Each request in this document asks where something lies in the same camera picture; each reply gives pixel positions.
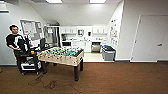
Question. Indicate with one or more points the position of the white drawer unit beside dishwasher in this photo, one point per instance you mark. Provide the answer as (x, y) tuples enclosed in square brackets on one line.
[(104, 41)]

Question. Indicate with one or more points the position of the white under-sink cabinet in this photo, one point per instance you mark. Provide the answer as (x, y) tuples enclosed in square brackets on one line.
[(81, 45)]

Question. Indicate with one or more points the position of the black built-in microwave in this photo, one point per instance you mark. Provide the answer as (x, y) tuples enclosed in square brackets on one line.
[(66, 43)]

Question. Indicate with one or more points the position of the green foosball table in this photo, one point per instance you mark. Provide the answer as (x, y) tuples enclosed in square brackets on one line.
[(63, 56)]

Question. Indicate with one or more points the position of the green-lid waste bin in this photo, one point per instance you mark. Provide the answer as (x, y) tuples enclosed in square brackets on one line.
[(108, 49)]

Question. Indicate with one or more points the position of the grey waste bin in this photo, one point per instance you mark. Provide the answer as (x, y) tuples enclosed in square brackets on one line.
[(109, 55)]

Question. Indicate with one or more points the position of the black cart monitor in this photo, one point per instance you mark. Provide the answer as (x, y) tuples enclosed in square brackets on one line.
[(42, 43)]

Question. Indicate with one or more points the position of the kitchen ceiling light panel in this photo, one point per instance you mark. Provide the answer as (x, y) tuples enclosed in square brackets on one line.
[(97, 1), (54, 1)]

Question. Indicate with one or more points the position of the small orange cart item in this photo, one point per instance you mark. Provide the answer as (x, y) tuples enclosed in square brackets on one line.
[(32, 52)]

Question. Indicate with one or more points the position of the black wheeled cart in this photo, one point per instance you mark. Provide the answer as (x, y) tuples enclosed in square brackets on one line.
[(30, 63)]

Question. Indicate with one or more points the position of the framed white notice board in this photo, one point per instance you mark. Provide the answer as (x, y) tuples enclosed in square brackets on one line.
[(30, 28)]

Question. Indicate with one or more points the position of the white door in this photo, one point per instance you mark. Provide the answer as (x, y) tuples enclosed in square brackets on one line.
[(150, 38)]

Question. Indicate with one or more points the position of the person in dark clothes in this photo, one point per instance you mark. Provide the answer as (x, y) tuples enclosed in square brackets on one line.
[(15, 41)]

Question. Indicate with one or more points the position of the black wall soap dispenser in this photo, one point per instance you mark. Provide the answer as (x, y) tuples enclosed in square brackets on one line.
[(89, 33)]

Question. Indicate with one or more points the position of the white two-door wall cabinet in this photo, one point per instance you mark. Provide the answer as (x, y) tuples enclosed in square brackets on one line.
[(69, 30)]

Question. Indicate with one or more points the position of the white three-door wall cabinet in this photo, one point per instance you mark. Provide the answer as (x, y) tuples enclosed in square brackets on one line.
[(100, 30)]

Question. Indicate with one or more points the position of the wall notice poster board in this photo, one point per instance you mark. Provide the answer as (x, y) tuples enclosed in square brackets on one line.
[(114, 29)]

